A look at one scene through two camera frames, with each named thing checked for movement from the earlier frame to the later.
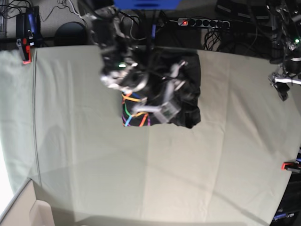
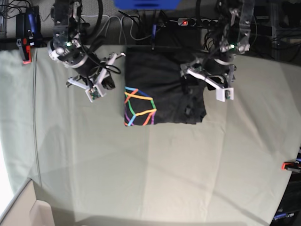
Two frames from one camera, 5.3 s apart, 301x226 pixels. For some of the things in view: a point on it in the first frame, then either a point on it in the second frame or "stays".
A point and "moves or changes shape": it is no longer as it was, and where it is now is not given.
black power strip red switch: (202, 22) stays
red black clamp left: (28, 32) stays
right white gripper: (280, 83) → (224, 93)
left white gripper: (168, 110) → (95, 92)
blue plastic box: (147, 4) stays
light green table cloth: (61, 127) stays
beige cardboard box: (24, 209) stays
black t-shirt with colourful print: (171, 93) moves or changes shape
